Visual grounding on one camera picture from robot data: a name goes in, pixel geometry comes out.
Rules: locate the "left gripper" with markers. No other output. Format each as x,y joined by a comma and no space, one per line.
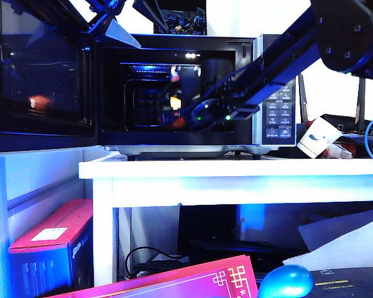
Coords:
108,12

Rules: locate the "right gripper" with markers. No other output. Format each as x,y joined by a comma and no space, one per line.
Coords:
191,87

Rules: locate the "orange fruit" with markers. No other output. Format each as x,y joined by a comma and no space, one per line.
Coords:
175,102

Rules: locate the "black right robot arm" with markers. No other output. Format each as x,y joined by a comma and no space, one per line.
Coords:
298,52

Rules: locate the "black silver microwave oven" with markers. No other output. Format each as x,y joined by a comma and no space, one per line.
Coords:
273,130

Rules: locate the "black box of blue roses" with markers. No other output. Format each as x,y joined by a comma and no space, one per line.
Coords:
186,21

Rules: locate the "white wooden table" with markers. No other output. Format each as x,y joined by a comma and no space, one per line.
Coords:
205,186

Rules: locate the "white paper cup blue print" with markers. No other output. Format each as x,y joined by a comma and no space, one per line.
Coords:
317,136

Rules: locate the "black computer case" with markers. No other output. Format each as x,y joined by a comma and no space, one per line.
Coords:
208,223

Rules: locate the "black router with antennas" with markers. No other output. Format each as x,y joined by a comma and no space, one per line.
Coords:
345,121

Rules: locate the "red white small packet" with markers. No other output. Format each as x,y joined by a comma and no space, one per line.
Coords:
337,152

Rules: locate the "grey frosted office partition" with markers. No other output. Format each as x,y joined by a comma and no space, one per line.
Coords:
43,174

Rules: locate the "black mouse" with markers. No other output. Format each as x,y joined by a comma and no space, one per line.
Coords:
163,267

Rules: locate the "magenta gift box gold pattern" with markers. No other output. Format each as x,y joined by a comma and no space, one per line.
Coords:
174,281

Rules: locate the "white flat board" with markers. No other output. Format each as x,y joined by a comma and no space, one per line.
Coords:
332,226

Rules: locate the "red blue router carton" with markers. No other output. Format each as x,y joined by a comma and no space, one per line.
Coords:
49,248

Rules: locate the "glossy blue rounded object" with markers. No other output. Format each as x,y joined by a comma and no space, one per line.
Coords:
286,279

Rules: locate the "white foam sheet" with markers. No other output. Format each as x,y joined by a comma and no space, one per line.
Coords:
348,253

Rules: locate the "black paper shredder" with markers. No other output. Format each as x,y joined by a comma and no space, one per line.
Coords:
348,284

